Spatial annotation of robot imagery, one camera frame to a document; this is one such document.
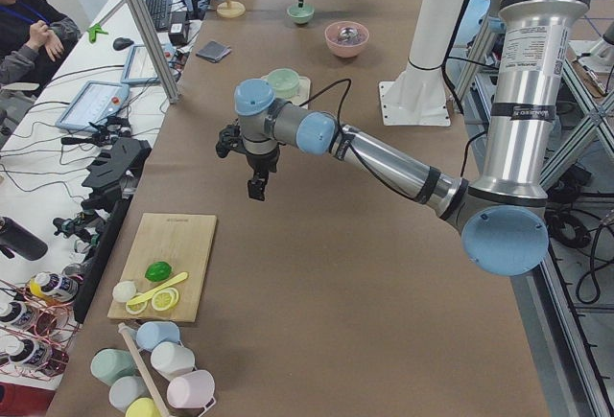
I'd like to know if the black keyboard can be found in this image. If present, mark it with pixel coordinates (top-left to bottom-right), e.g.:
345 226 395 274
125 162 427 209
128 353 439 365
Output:
145 0 172 32

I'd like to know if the pink cup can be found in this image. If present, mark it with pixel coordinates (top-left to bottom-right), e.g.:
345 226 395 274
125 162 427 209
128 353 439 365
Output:
167 370 216 409

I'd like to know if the teach pendant tablet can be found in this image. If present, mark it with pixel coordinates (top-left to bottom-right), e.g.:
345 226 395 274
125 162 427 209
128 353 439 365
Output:
55 81 130 132
120 43 180 86

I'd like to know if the green lime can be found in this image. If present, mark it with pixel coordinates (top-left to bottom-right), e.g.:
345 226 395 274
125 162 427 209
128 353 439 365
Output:
145 261 173 282

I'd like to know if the light blue cup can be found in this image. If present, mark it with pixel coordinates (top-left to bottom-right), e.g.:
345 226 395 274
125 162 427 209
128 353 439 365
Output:
136 321 180 351

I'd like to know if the aluminium frame post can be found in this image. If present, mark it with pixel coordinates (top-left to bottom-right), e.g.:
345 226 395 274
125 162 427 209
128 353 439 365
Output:
125 0 179 104

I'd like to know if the seated person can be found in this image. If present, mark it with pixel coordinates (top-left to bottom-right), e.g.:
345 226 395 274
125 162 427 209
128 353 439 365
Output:
1 0 81 61

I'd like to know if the black computer mouse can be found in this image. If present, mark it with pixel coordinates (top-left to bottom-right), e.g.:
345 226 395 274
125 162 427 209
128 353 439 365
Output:
112 37 134 51

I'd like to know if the grey cup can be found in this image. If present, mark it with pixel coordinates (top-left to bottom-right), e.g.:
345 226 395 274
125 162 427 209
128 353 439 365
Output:
108 376 150 412

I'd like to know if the mint green cup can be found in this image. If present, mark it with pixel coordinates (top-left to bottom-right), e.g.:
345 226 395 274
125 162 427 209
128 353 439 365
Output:
90 348 137 386

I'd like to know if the black water bottle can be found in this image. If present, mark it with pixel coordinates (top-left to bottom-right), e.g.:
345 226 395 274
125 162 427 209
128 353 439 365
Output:
1 217 48 261

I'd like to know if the yellow cup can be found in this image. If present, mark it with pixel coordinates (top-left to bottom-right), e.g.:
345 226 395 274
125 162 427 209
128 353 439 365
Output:
125 397 161 417

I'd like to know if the yellow plastic knife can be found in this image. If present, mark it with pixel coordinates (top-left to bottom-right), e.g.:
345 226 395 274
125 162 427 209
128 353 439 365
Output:
127 271 189 305

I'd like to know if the green bowl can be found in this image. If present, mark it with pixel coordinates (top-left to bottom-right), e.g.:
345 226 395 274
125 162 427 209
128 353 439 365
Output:
287 4 315 25
266 68 299 99

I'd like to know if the pink bowl with ice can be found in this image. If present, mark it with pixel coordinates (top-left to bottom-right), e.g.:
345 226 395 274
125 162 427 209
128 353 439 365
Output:
324 21 369 58

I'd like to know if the lemon slice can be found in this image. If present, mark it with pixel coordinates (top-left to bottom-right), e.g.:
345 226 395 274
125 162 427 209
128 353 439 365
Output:
151 287 179 312
125 301 148 315

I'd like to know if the copper wire bottle rack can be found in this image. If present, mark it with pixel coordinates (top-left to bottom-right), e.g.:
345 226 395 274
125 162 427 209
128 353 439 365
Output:
1 280 81 386

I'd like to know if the bamboo cutting board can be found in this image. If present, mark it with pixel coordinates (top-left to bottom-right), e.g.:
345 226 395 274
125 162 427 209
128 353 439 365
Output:
107 213 217 323

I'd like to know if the white garlic bulb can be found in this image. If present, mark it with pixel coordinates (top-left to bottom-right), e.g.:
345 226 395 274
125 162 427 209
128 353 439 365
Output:
112 280 137 304

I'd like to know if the beige rabbit tray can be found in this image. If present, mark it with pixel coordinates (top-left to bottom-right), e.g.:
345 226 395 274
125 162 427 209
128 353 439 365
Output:
275 76 311 108

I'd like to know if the white cup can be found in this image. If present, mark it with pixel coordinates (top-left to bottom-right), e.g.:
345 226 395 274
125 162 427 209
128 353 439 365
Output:
150 341 196 381

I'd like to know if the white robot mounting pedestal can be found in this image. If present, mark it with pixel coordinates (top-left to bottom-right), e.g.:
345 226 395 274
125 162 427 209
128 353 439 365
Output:
380 0 464 127

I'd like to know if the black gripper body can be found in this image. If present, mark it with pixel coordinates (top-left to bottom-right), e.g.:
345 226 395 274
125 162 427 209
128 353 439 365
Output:
215 120 280 182

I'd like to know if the grey folded cloth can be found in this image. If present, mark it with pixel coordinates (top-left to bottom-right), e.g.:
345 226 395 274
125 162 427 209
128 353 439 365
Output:
196 40 232 63

